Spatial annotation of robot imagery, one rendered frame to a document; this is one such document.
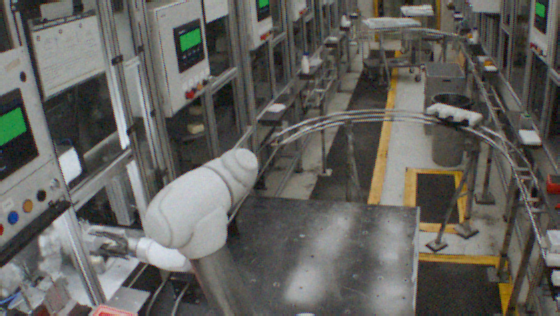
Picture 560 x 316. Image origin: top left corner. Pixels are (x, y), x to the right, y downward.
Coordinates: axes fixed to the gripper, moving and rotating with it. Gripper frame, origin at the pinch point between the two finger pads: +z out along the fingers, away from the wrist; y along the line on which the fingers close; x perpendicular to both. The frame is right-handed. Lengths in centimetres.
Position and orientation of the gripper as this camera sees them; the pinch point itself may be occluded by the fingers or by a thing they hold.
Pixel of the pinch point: (97, 238)
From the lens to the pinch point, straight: 180.3
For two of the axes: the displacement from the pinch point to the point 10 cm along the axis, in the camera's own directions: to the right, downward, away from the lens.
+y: -0.2, -8.9, -4.6
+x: -2.8, 4.4, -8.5
